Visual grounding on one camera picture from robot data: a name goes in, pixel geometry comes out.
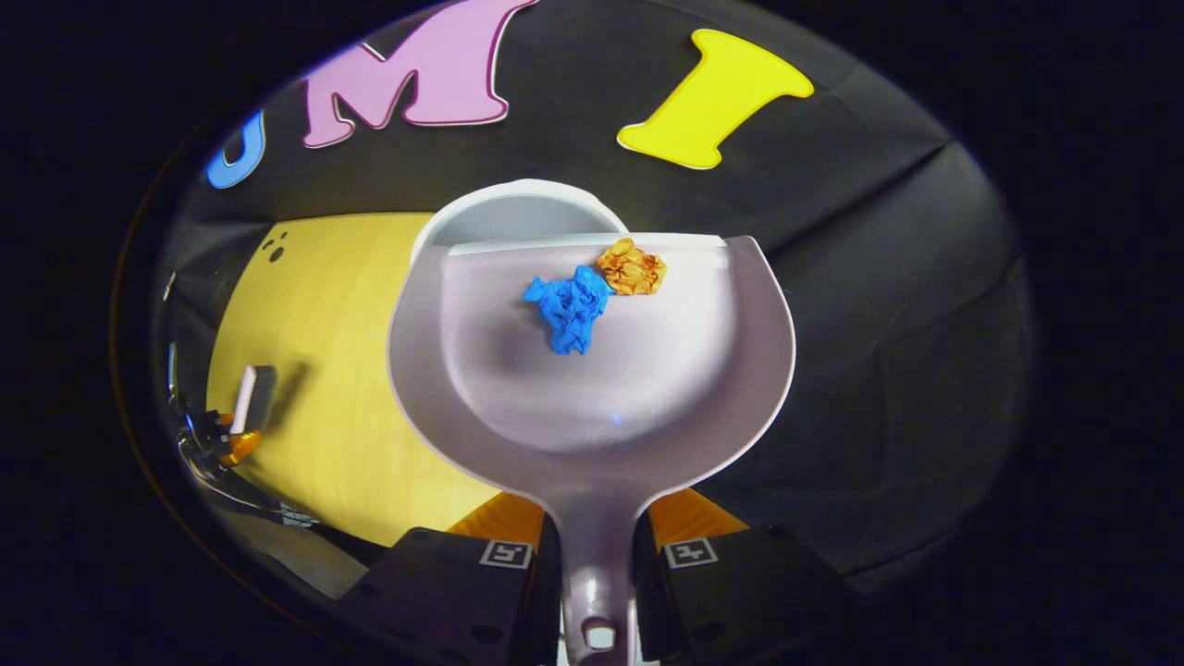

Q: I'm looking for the pink dustpan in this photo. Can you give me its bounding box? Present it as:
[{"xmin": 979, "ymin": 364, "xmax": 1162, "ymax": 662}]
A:
[{"xmin": 387, "ymin": 234, "xmax": 797, "ymax": 666}]

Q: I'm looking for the orange paper ball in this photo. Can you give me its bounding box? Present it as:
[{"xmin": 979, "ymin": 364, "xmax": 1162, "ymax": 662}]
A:
[{"xmin": 596, "ymin": 238, "xmax": 668, "ymax": 297}]

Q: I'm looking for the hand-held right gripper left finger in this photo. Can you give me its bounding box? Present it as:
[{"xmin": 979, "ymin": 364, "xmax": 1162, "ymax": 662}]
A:
[{"xmin": 338, "ymin": 490, "xmax": 563, "ymax": 666}]

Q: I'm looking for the yellow wooden desktop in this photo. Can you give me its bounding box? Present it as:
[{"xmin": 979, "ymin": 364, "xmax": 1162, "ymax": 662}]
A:
[{"xmin": 205, "ymin": 213, "xmax": 505, "ymax": 549}]

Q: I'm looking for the blue paper ball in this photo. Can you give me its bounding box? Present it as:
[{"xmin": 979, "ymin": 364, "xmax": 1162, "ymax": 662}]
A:
[{"xmin": 524, "ymin": 265, "xmax": 615, "ymax": 357}]

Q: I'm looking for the black backdrop cloth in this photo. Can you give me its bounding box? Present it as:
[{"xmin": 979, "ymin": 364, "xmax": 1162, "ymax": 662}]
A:
[{"xmin": 153, "ymin": 0, "xmax": 1037, "ymax": 593}]

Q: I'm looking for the white ribbed garbage bin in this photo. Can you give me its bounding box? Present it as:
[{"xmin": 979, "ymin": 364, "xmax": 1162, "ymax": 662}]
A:
[{"xmin": 410, "ymin": 179, "xmax": 632, "ymax": 278}]

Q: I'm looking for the small pink broom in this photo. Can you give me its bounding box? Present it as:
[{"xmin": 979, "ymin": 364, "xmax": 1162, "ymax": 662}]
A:
[{"xmin": 229, "ymin": 364, "xmax": 278, "ymax": 436}]

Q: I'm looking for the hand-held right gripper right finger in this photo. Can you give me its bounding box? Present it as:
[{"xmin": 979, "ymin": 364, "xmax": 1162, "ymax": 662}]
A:
[{"xmin": 632, "ymin": 488, "xmax": 866, "ymax": 666}]

